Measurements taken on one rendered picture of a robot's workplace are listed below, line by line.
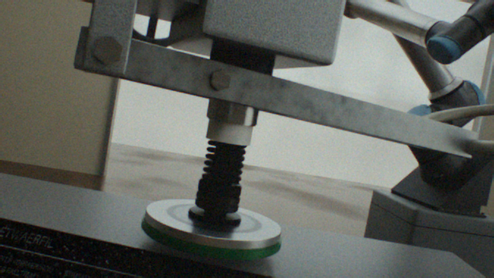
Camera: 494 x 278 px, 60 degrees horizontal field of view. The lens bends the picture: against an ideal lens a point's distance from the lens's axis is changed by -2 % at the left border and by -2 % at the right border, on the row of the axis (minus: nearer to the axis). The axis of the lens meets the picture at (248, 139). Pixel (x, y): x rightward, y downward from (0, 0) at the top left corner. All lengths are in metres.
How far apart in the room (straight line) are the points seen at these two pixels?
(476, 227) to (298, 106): 1.27
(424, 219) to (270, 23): 1.25
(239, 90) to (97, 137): 5.01
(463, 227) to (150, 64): 1.43
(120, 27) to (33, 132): 5.26
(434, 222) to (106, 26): 1.41
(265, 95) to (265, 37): 0.09
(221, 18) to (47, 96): 5.22
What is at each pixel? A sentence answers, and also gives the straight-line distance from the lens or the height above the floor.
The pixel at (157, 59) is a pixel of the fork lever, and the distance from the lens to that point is 0.58.
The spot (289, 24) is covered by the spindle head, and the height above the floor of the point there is 1.21.
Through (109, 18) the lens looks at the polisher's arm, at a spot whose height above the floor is 1.16.
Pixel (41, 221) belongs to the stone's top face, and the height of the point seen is 0.87.
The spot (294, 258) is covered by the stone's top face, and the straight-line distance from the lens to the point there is 0.72.
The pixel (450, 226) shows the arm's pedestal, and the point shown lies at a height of 0.81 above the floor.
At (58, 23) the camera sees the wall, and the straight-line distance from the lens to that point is 5.75.
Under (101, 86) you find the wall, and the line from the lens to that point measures 5.55.
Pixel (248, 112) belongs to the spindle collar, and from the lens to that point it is 0.64.
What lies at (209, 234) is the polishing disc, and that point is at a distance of 0.60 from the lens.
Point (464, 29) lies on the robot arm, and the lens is 1.30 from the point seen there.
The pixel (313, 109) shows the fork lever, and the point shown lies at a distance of 0.66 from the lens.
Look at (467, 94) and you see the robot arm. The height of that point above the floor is 1.30.
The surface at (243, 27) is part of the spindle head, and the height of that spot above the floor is 1.19.
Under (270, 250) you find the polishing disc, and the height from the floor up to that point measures 0.90.
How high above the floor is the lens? 1.08
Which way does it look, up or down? 3 degrees down
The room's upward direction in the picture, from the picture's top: 10 degrees clockwise
